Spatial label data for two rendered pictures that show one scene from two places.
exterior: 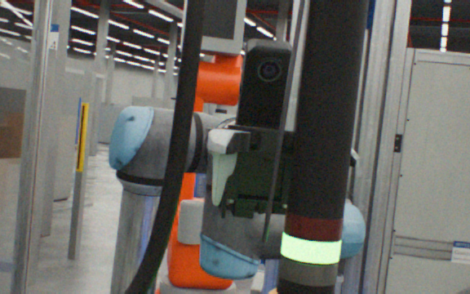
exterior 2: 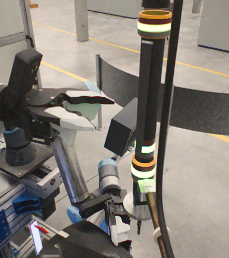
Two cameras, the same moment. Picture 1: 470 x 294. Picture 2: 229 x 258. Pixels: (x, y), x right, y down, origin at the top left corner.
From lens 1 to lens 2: 0.43 m
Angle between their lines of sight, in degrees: 67
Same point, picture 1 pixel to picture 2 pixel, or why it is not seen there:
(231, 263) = not seen: outside the picture
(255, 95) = (26, 80)
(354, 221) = not seen: hidden behind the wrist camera
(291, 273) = (149, 155)
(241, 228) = not seen: outside the picture
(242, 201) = (54, 133)
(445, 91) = not seen: outside the picture
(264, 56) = (33, 62)
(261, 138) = (53, 104)
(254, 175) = not seen: hidden behind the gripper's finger
